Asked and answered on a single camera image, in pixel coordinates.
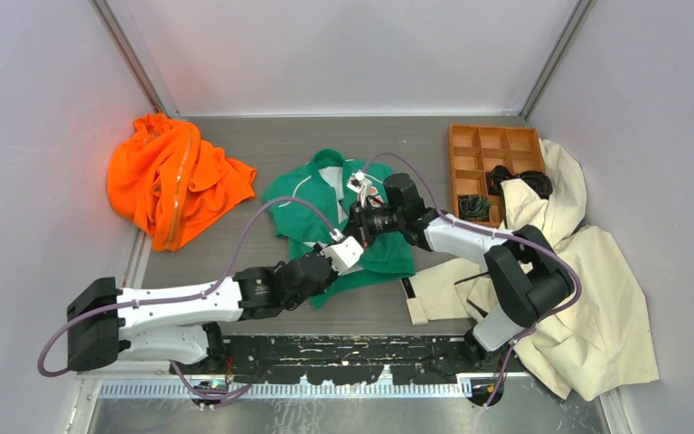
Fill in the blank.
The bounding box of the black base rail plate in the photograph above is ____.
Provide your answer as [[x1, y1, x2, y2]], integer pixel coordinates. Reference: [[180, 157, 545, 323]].
[[180, 335, 505, 385]]

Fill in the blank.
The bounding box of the orange jacket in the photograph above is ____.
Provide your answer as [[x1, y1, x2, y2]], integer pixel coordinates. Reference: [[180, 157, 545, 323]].
[[107, 113, 258, 251]]

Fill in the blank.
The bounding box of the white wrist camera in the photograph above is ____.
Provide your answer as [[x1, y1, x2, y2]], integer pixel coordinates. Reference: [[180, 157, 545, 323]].
[[322, 237, 364, 275], [346, 171, 376, 195]]

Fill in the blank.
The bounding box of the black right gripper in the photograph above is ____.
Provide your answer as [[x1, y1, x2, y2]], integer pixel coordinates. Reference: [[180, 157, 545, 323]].
[[343, 198, 406, 248]]

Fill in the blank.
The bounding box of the green varsity jacket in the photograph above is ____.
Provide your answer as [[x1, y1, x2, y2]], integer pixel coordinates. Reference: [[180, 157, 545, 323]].
[[262, 149, 417, 309]]

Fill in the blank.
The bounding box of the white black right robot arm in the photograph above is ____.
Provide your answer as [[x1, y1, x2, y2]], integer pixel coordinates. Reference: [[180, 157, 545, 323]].
[[343, 171, 581, 372]]

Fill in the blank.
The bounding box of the orange compartment tray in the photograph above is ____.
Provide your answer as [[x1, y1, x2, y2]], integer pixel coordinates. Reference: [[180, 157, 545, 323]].
[[447, 124, 546, 228]]

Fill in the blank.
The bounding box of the cream beige jacket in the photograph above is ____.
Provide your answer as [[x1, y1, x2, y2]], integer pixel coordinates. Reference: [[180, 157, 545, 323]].
[[399, 138, 661, 402]]

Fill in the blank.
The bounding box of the black coiled item in tray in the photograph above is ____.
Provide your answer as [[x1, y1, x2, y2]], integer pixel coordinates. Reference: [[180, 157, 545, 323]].
[[486, 165, 554, 199]]

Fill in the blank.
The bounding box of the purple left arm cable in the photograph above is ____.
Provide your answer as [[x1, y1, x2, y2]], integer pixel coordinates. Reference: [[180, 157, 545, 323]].
[[36, 196, 342, 409]]

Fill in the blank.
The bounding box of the aluminium slotted rail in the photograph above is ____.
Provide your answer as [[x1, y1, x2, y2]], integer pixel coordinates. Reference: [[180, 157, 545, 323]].
[[98, 379, 472, 399]]

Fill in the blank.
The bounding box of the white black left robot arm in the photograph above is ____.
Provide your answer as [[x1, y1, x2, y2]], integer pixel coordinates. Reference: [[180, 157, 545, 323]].
[[67, 247, 351, 373]]

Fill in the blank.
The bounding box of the dark patterned rolled cloth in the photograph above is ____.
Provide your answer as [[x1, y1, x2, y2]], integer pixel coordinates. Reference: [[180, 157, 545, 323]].
[[457, 194, 492, 222]]

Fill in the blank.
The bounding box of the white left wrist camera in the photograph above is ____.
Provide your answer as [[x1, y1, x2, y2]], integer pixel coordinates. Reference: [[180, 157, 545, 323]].
[[322, 237, 364, 275]]

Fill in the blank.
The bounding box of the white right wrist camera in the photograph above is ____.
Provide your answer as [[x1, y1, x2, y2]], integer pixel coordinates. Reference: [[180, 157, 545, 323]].
[[346, 171, 376, 195]]

